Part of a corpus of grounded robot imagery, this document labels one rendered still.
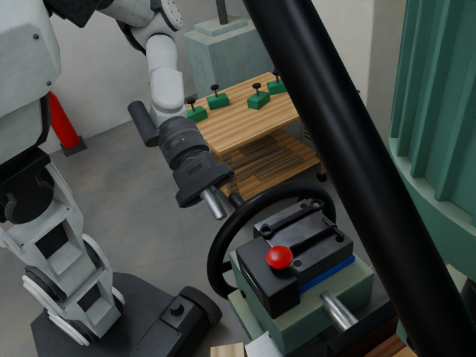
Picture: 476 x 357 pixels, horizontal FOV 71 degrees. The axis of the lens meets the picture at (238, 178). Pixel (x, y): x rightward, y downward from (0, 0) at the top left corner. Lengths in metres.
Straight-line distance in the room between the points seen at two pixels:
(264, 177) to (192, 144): 1.19
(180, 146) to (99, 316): 0.80
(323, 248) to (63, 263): 0.74
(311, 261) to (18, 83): 0.46
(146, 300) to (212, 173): 0.96
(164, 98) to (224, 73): 1.70
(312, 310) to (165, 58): 0.60
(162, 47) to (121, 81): 2.34
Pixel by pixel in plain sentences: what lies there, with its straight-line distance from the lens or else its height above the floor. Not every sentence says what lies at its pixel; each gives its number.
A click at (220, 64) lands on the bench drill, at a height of 0.56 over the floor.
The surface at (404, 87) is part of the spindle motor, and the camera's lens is 0.17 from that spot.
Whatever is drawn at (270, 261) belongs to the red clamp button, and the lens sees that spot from 0.38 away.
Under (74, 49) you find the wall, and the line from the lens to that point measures 3.04.
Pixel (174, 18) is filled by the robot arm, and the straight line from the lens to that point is 0.86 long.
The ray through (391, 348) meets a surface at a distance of 0.42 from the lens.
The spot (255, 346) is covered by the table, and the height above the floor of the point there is 0.90.
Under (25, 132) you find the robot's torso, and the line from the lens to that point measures 0.64.
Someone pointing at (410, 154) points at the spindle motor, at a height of 1.23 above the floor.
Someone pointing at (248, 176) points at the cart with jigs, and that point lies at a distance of 1.83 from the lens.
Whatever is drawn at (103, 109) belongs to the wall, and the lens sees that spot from 3.19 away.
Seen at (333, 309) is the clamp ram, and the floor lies 0.96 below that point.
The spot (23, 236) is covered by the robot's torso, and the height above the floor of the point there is 0.85.
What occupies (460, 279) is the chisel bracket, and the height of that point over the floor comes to 1.07.
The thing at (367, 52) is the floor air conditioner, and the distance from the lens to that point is 1.71.
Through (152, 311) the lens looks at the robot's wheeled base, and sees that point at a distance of 1.45.
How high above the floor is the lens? 1.33
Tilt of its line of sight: 38 degrees down
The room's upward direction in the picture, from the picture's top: 12 degrees counter-clockwise
